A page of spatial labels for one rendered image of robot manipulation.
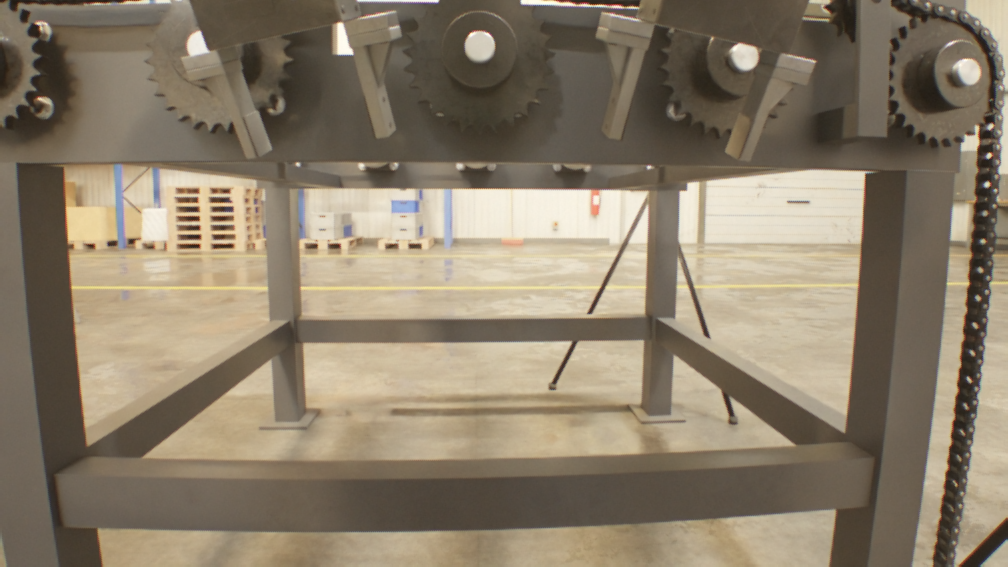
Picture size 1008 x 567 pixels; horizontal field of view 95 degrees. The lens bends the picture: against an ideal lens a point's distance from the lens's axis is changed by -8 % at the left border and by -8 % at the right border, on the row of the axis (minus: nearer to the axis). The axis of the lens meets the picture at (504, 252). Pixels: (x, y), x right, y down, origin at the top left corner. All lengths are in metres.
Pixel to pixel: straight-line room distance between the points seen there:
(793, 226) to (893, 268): 10.72
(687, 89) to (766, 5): 0.18
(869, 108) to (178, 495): 0.99
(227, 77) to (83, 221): 9.97
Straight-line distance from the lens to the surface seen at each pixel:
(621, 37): 0.46
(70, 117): 0.81
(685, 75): 0.65
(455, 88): 0.60
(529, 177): 1.58
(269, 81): 0.64
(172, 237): 9.12
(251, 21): 0.50
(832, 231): 12.07
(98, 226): 10.32
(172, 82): 0.69
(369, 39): 0.46
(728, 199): 10.81
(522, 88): 0.60
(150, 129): 0.75
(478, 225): 9.66
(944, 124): 0.84
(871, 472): 0.92
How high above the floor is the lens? 0.69
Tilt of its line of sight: 5 degrees down
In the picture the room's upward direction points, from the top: straight up
